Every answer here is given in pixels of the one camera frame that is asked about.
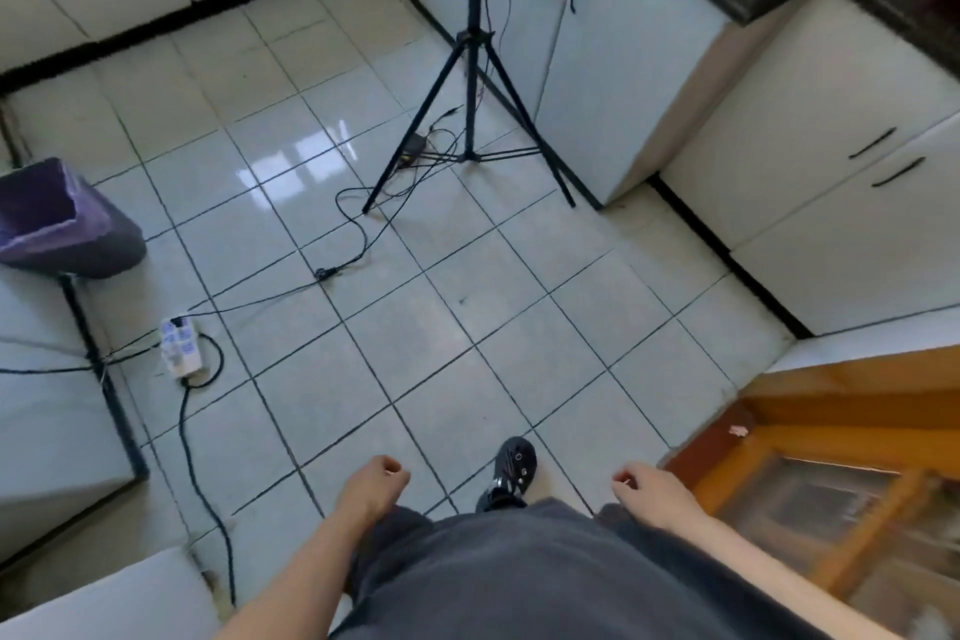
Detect person's left hand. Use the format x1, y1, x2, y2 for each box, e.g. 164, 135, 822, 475
335, 454, 413, 526

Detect person's right hand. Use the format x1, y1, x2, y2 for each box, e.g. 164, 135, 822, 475
611, 460, 710, 534

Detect person's right forearm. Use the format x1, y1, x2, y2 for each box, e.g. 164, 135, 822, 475
674, 511, 909, 640

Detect person's left forearm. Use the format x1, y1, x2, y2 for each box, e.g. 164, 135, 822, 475
213, 508, 391, 640

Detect person's black right shoe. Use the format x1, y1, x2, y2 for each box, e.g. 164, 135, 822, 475
476, 435, 539, 513

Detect orange wooden door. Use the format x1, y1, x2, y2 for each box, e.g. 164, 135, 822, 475
663, 345, 960, 640

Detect white power strip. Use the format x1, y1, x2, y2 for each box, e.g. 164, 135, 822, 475
158, 315, 205, 380

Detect trash bin purple liner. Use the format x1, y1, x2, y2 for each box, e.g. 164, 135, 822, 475
0, 157, 148, 281

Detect white corner base cabinet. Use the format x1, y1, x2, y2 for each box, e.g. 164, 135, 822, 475
407, 0, 735, 207

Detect black tripod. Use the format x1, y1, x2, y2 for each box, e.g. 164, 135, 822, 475
362, 0, 579, 216

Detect thick black power cable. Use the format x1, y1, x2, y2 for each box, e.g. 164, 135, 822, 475
177, 331, 240, 611

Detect thin black cable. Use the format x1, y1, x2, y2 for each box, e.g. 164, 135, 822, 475
187, 185, 421, 318

